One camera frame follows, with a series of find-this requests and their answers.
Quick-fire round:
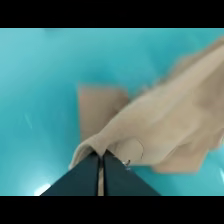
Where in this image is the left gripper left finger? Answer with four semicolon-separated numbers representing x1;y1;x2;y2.
41;152;101;197

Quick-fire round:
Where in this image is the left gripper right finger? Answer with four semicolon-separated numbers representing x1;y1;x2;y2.
103;150;161;197

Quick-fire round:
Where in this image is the beige shirt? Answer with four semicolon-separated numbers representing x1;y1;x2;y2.
68;37;224;197

